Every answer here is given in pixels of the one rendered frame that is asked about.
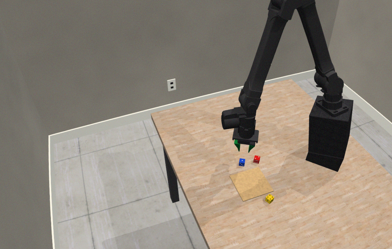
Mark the red die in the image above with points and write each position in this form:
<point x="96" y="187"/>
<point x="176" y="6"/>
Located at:
<point x="256" y="159"/>

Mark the yellow die with black pips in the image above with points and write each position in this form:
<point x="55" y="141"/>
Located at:
<point x="269" y="198"/>

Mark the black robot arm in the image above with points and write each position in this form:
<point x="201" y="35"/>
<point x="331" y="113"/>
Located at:
<point x="280" y="11"/>

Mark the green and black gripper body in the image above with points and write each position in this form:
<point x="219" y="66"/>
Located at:
<point x="245" y="136"/>

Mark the tan flat mat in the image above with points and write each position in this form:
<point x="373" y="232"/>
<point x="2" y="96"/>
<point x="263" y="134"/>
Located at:
<point x="251" y="184"/>

